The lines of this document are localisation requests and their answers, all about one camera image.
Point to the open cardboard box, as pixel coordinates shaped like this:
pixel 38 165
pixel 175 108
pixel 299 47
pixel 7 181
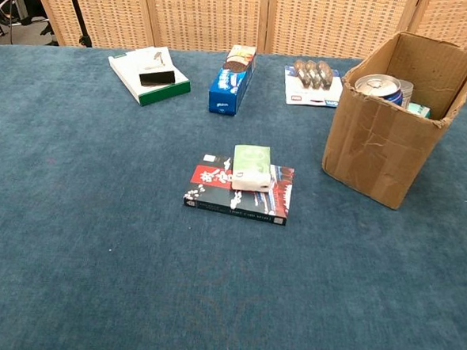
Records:
pixel 373 152

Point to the round silver metal tin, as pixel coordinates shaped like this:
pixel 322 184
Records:
pixel 407 92

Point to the black tripod stand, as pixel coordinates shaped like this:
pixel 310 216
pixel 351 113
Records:
pixel 77 14

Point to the red black snack packet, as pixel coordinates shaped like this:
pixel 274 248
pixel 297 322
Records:
pixel 216 197

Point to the white green flat box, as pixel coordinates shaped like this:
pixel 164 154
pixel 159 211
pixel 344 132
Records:
pixel 159 93

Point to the blue Oreo cookie box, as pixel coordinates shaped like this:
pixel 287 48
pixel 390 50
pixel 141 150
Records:
pixel 226 91

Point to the white phone stand leaflet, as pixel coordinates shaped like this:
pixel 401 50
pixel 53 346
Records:
pixel 145 58

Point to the blue carpet table cover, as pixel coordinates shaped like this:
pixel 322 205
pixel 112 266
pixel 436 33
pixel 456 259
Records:
pixel 95 234

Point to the blister card with three items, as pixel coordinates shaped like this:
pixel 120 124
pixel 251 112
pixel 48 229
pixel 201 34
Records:
pixel 306 94

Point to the green pocket tissue pack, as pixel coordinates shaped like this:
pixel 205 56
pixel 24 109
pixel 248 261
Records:
pixel 252 166

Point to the green wet wipes pack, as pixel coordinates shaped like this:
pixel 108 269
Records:
pixel 418 110

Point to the blue soda can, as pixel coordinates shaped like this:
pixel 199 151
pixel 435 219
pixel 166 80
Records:
pixel 377 86

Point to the woven bamboo folding screen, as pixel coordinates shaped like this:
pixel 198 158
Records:
pixel 207 15

